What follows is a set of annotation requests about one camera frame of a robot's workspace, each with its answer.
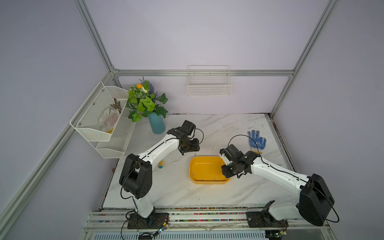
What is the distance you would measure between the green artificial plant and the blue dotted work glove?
0.64m

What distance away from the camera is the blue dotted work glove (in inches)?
40.3

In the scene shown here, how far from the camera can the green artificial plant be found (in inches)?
31.7

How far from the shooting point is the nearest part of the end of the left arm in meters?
0.64

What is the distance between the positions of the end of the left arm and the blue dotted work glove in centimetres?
45

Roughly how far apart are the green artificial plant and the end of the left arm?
21 cm

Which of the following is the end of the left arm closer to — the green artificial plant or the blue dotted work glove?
the green artificial plant

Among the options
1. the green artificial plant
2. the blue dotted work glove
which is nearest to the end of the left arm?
the green artificial plant
